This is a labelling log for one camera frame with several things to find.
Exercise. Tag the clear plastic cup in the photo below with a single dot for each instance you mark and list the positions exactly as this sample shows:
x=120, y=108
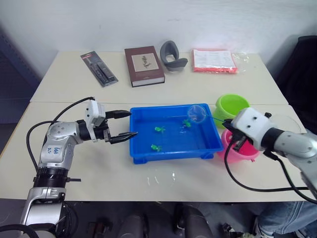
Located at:
x=298, y=125

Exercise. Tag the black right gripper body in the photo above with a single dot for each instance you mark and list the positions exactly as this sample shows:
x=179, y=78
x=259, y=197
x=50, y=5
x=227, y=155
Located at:
x=239, y=140

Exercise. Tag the pink plastic bucket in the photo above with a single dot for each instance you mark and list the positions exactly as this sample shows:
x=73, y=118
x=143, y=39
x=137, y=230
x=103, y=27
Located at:
x=230, y=155

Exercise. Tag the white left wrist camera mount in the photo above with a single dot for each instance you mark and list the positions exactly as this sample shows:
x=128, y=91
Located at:
x=93, y=111

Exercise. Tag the person leg in jeans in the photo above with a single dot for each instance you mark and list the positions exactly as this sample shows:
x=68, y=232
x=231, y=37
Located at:
x=289, y=218

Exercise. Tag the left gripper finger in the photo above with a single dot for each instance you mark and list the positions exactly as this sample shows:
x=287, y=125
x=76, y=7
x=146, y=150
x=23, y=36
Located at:
x=119, y=114
x=121, y=138

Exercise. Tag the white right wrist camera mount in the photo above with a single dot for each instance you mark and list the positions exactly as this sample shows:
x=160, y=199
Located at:
x=252, y=126

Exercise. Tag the clear plastic bag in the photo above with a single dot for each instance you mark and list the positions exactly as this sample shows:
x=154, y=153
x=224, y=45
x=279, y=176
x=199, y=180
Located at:
x=241, y=59

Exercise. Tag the blue fish net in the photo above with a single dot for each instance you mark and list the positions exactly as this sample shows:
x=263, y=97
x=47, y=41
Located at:
x=203, y=119

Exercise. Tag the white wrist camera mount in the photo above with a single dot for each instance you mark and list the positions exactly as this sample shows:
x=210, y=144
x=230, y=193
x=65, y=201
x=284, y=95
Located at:
x=93, y=111
x=252, y=126

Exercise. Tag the green plastic bucket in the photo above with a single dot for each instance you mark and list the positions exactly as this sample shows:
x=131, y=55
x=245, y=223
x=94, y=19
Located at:
x=230, y=104

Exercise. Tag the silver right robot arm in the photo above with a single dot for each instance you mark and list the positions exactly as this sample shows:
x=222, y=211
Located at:
x=294, y=146

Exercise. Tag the black blister tool package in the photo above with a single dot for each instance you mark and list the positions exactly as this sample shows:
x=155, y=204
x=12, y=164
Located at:
x=99, y=68

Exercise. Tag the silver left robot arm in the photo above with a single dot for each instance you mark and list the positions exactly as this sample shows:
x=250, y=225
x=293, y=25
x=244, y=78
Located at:
x=57, y=141

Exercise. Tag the dark rounded shape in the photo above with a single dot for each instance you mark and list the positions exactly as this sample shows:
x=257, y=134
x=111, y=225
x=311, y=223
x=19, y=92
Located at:
x=132, y=226
x=193, y=220

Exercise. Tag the blue plastic tub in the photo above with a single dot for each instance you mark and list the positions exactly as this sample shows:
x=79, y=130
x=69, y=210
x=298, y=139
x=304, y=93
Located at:
x=173, y=146

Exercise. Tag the brown hardcover book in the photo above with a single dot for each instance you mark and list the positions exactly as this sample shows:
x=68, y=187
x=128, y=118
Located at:
x=144, y=65

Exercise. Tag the red packet of papers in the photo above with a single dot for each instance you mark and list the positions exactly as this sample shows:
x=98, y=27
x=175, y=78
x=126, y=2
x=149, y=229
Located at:
x=213, y=60

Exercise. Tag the green toy fish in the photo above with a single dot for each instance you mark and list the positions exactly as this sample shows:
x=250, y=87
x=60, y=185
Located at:
x=159, y=130
x=156, y=148
x=186, y=123

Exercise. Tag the black office chair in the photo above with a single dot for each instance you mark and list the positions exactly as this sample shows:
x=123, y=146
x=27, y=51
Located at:
x=299, y=74

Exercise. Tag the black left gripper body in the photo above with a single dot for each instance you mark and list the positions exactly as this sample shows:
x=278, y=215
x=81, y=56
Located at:
x=101, y=134

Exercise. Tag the grey curved foam pad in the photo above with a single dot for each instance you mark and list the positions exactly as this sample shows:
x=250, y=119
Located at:
x=164, y=50

